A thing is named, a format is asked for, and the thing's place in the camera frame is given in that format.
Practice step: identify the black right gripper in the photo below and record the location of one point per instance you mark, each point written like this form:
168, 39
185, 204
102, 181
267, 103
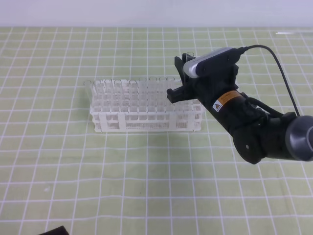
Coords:
206, 89

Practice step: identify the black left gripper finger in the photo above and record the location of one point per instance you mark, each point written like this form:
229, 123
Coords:
57, 227

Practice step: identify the clear glass test tube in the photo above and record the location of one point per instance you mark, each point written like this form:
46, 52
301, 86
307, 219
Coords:
189, 56

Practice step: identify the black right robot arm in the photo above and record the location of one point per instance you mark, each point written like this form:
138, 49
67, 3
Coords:
258, 131

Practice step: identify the green checked tablecloth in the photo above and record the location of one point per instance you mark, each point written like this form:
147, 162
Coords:
55, 170

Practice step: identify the white test tube rack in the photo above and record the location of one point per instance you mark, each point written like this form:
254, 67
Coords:
140, 105

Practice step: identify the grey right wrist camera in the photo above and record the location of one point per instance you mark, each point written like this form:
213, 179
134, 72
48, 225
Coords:
215, 61

